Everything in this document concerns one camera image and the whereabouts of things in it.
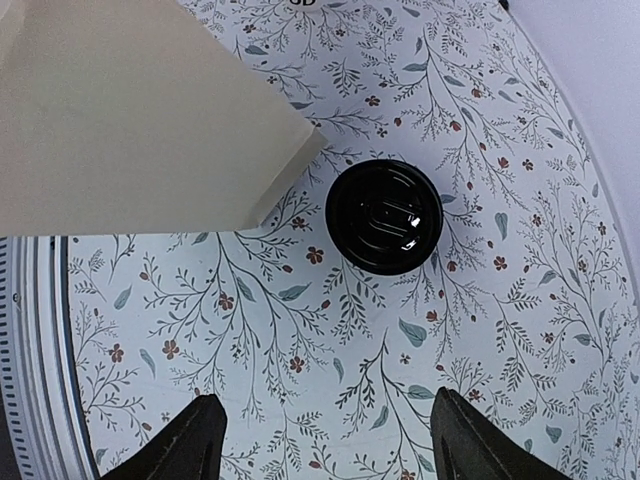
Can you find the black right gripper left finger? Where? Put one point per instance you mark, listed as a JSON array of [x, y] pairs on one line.
[[188, 447]]

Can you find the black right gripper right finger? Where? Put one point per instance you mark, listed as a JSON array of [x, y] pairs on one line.
[[466, 445]]

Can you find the cream paper bag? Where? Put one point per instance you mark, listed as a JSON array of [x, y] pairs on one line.
[[130, 117]]

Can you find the floral patterned table mat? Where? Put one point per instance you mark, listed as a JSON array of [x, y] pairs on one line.
[[526, 307]]

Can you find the stack of black lids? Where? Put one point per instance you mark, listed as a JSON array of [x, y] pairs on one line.
[[384, 216]]

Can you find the metal front rail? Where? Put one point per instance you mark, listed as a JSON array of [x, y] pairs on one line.
[[39, 383]]

